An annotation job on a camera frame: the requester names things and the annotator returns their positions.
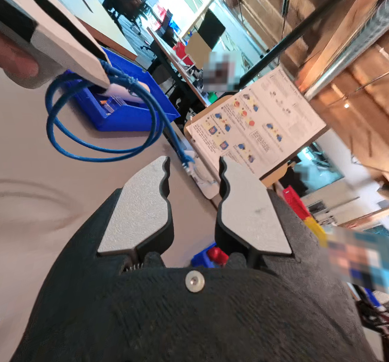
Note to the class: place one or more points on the small orange part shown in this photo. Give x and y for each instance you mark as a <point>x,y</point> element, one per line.
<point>106,104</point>

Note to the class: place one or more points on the white paper roll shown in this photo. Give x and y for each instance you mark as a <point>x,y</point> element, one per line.
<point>117,92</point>

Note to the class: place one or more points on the cardboard panel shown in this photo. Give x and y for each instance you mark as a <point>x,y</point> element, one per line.
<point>197,49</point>

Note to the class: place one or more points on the blue plastic bin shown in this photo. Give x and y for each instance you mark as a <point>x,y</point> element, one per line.
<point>200,258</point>
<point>130,119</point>

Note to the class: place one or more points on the person's left hand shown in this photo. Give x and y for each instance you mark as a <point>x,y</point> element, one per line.
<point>18,61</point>

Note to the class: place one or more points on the long white table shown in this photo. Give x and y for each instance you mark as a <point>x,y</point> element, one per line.
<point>79,3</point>

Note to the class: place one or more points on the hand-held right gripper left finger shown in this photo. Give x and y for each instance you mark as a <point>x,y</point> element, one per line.
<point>136,210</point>

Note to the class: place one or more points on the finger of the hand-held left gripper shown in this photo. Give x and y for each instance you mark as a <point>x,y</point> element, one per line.
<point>57,17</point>
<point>70,55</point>

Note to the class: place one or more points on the red toy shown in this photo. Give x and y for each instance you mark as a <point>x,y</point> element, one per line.
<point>217,255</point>

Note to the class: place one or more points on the printed instruction sheet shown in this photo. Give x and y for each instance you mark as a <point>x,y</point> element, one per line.
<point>258,119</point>

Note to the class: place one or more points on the wooden desk with black legs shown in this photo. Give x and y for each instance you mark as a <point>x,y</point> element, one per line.
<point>179,70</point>

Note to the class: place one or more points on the black stand pole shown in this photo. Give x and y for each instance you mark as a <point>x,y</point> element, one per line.
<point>304,31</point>

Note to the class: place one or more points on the black office chair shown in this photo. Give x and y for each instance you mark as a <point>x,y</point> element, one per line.
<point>124,0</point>

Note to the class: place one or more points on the yellow plastic bin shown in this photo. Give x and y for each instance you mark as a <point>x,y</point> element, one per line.
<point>316,231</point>

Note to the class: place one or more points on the red plastic bin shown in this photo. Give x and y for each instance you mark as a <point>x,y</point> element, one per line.
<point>296,202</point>

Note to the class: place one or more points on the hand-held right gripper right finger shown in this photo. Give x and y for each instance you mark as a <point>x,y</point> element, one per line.
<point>252,216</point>

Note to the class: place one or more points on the white instruction sheet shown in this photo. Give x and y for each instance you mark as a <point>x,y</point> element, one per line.
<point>275,175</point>

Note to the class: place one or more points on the black panel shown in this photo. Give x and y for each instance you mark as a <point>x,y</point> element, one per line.
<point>211,28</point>

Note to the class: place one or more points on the metal ventilation duct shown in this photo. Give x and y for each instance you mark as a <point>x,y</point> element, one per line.
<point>349,49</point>

